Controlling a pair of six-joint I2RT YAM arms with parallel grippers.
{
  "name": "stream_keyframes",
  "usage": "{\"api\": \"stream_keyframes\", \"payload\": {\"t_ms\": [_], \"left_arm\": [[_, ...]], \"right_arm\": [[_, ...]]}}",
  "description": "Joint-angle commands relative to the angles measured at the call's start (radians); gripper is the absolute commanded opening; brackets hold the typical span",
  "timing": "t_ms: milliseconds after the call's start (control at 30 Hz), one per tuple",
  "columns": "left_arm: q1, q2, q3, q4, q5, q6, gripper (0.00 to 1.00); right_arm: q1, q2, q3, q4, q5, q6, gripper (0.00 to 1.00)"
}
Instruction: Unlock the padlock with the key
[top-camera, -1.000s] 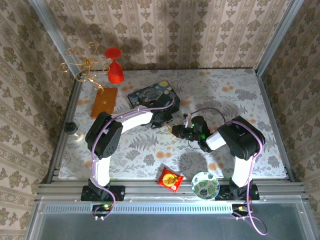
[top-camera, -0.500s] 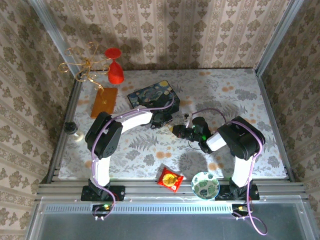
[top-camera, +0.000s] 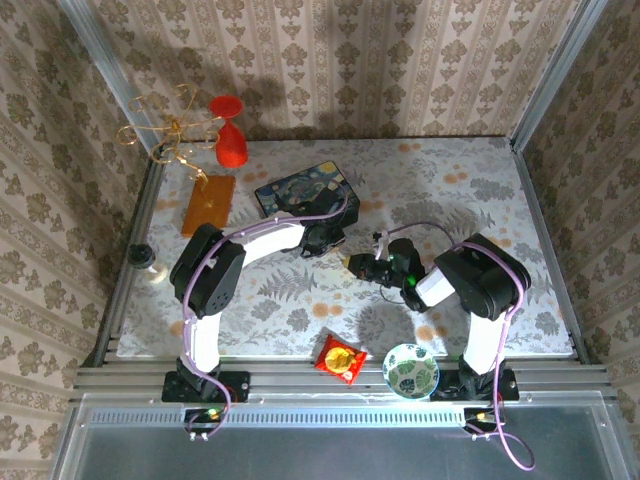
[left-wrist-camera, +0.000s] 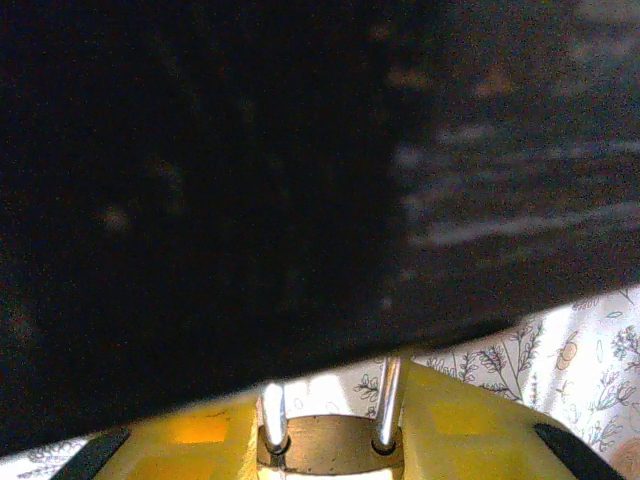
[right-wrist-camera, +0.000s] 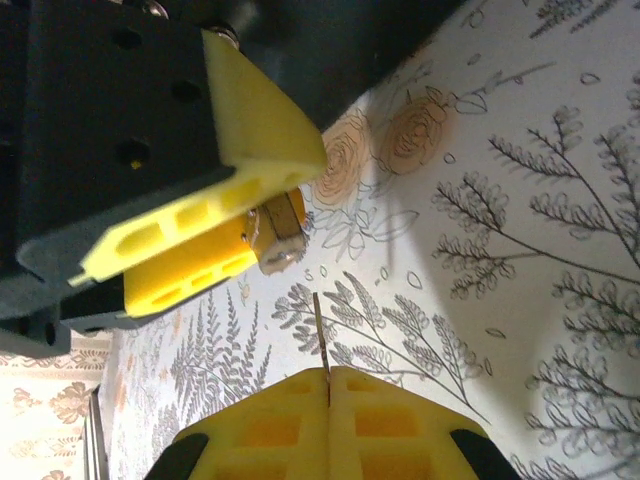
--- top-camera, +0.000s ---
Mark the red goblet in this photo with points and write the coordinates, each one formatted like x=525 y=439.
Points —
x=231 y=145

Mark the aluminium side rail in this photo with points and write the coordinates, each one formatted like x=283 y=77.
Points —
x=550 y=250
x=117 y=310

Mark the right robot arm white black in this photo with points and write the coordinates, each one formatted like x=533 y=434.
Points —
x=485 y=280

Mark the red snack packet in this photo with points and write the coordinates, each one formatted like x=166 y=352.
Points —
x=340 y=360

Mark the glass bottle black cap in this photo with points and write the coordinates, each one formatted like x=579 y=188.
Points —
x=142 y=255

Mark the aluminium frame post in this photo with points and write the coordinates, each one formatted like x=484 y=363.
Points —
x=555 y=75
x=107 y=75

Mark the aluminium long base rail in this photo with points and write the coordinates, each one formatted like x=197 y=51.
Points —
x=280 y=382

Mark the small control board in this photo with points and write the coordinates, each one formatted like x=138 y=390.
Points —
x=202 y=417
x=480 y=417

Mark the dark painted lidded box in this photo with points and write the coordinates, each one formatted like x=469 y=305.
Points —
x=295 y=182

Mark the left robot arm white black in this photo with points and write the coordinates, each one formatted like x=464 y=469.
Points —
x=205 y=270

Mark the green leaf pattern bowl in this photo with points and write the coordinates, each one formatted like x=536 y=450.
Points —
x=410 y=372

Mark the floral patterned table mat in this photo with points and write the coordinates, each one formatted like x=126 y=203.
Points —
x=450 y=200

